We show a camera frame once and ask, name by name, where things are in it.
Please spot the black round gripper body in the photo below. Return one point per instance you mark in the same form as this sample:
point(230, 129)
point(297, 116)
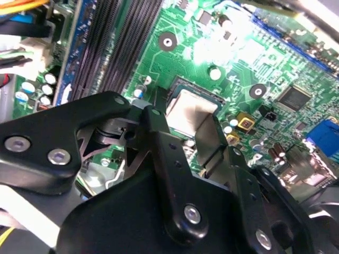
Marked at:
point(119, 219)

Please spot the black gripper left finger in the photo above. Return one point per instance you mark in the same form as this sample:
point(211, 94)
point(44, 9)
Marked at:
point(39, 148)

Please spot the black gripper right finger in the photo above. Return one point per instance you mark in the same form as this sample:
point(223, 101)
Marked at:
point(258, 211)

